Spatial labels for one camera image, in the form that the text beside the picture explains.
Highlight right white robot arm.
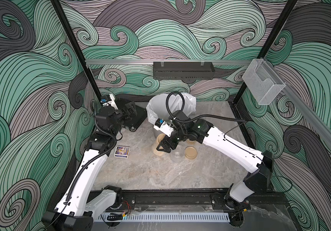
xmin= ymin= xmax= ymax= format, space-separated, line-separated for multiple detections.
xmin=154 ymin=110 xmax=274 ymax=205

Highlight black corrugated cable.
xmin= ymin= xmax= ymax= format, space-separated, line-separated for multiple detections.
xmin=165 ymin=91 xmax=247 ymax=136
xmin=42 ymin=99 xmax=123 ymax=231

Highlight black flat case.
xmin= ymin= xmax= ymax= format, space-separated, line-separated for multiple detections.
xmin=115 ymin=98 xmax=147 ymax=132

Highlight black corrugated right cable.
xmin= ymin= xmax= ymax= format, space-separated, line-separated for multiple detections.
xmin=165 ymin=91 xmax=247 ymax=136

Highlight silver mesh waste bin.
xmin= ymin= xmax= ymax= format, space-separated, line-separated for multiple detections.
xmin=153 ymin=128 xmax=164 ymax=138

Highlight black corrugated left cable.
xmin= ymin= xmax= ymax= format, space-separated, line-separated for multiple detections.
xmin=42 ymin=99 xmax=123 ymax=231

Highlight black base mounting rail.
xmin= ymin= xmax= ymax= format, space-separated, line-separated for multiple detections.
xmin=87 ymin=189 xmax=284 ymax=211

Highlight white plastic bin liner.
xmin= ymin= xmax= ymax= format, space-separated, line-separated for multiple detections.
xmin=146 ymin=92 xmax=197 ymax=125

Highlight clear acrylic wall holder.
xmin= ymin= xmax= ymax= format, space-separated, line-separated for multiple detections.
xmin=242 ymin=58 xmax=286 ymax=105

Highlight white slotted cable duct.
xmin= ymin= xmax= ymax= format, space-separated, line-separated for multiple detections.
xmin=115 ymin=212 xmax=230 ymax=223

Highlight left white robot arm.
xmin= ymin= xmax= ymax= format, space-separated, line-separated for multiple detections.
xmin=42 ymin=100 xmax=138 ymax=231

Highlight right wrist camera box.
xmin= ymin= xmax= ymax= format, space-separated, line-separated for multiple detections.
xmin=154 ymin=118 xmax=175 ymax=137

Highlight black perforated wall shelf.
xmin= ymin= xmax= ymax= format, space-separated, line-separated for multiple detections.
xmin=153 ymin=61 xmax=215 ymax=82

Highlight beige jar lid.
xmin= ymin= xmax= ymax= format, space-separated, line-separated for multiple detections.
xmin=185 ymin=146 xmax=198 ymax=160
xmin=186 ymin=140 xmax=196 ymax=144

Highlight jar with beige lid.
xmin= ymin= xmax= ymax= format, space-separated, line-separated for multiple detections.
xmin=170 ymin=145 xmax=184 ymax=163
xmin=152 ymin=133 xmax=166 ymax=157

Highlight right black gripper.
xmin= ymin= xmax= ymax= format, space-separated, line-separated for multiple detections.
xmin=156 ymin=126 xmax=189 ymax=152

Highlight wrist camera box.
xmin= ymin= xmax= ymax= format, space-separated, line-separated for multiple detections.
xmin=100 ymin=94 xmax=118 ymax=110
xmin=154 ymin=118 xmax=175 ymax=137

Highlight small colourful card box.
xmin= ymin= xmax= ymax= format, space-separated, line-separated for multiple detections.
xmin=114 ymin=146 xmax=131 ymax=159

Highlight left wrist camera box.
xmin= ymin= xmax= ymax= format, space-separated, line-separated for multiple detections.
xmin=100 ymin=94 xmax=118 ymax=110

